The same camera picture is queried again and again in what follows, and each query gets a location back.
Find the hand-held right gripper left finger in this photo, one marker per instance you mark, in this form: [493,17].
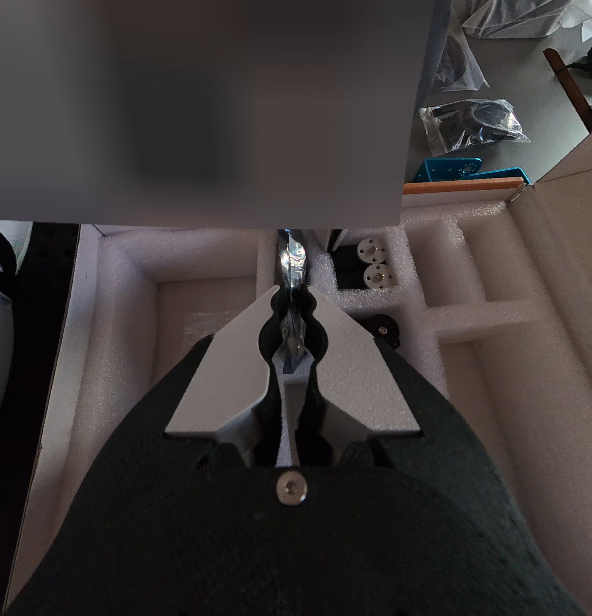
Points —
[219,385]

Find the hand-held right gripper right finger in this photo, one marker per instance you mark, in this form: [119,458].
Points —
[368,385]

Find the small clear plastic bag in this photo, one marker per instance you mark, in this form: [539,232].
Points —
[292,269]

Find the orange cardboard box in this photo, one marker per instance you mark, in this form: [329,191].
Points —
[565,288]

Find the black servo with silver horn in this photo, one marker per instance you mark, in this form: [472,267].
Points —
[380,275]
[370,250]

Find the white foam insert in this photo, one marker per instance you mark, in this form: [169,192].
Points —
[132,288]

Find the clear bag of black parts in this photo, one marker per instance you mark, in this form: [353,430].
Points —
[474,125]

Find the large clear bag black item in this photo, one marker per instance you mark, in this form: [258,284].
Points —
[457,62]

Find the blue metal U bracket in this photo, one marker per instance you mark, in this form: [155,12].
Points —
[445,169]

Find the blue double metal bracket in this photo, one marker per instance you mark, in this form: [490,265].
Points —
[503,175]

